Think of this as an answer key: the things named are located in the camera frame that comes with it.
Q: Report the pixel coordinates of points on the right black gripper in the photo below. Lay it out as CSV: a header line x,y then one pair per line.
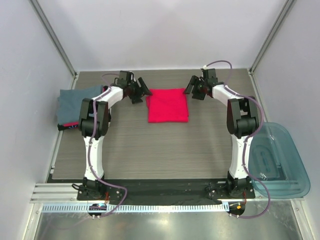
x,y
194,81

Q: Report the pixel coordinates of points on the folded grey-blue t shirt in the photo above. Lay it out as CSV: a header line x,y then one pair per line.
x,y
72,102

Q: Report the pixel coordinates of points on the left aluminium frame post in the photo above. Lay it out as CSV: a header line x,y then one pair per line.
x,y
52,35

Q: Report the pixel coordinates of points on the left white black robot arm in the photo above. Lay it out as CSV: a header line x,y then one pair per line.
x,y
94,122

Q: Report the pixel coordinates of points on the slotted cable duct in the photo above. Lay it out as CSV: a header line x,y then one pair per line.
x,y
102,208

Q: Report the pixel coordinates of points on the aluminium frame post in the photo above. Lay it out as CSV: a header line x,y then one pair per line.
x,y
52,35
284,12

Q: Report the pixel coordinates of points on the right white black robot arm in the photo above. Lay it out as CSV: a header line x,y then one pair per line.
x,y
242,121

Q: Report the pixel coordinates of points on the folded black t shirt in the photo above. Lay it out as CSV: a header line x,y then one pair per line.
x,y
67,128

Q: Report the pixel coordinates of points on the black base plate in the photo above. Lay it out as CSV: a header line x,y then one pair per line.
x,y
164,192

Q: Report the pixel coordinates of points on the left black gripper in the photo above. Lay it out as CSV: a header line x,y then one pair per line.
x,y
137,98

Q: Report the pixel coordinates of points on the right aluminium frame post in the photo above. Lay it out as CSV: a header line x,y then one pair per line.
x,y
284,12

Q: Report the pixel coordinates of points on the blue plastic bin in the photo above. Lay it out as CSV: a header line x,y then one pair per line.
x,y
276,162

